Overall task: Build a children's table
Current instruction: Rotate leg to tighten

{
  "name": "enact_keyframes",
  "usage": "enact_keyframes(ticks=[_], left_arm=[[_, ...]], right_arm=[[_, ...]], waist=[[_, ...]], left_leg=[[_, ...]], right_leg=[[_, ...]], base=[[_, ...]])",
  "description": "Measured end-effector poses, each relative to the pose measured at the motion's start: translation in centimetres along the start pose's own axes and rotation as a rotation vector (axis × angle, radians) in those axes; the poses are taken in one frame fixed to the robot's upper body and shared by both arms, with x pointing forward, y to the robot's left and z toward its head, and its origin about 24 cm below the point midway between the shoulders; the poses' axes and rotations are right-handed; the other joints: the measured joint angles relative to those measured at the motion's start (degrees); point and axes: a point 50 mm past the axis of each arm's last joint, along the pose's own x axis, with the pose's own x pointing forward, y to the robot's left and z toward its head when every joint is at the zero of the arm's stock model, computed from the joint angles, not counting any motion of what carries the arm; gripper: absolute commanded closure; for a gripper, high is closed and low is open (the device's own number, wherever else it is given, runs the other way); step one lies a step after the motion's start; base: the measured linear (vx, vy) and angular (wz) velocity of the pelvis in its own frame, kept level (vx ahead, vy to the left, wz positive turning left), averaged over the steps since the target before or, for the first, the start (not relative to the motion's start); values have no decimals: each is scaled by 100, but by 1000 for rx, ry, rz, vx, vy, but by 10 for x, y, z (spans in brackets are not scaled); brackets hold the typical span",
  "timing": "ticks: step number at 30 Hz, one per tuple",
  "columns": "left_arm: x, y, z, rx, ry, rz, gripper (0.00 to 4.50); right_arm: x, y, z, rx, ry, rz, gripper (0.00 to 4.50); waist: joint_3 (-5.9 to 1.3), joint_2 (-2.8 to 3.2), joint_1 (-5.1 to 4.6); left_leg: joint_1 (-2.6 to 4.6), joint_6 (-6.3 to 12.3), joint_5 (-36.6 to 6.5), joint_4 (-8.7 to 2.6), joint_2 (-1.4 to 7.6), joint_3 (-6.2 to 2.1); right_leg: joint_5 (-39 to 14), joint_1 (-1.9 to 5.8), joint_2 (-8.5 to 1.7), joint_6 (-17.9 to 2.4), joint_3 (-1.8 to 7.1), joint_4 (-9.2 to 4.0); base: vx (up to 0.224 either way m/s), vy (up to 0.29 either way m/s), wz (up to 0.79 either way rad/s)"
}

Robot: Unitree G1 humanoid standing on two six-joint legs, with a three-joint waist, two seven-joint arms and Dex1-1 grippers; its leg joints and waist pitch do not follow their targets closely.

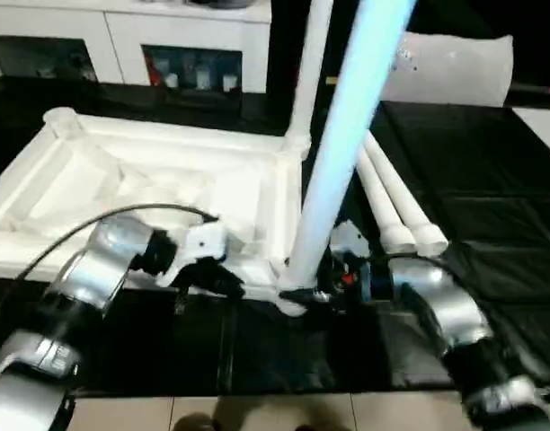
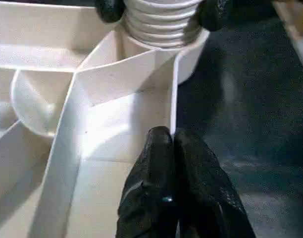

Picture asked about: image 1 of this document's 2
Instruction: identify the white plastic table leg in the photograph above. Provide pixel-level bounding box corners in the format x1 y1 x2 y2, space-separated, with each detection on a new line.
363 129 450 257
356 142 418 255
279 0 422 295
286 0 335 152

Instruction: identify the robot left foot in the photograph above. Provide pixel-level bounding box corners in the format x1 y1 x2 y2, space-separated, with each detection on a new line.
173 412 214 431

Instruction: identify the black padded work mat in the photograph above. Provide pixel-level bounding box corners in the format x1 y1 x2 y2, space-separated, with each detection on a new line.
0 75 550 399

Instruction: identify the white flat board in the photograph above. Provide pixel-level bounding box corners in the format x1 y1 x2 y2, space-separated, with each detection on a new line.
511 107 550 162

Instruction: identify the white cabinet with glass doors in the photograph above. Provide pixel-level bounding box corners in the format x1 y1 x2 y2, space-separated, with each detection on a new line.
0 0 272 95

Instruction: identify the grey black helmet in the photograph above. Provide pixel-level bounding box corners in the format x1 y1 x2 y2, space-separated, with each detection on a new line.
189 0 253 10

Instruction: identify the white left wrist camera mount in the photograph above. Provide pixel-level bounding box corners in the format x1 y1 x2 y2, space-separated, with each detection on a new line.
160 220 230 288

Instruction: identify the black left wrist camera cable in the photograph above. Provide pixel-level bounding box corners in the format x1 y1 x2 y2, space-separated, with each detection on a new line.
0 203 220 324

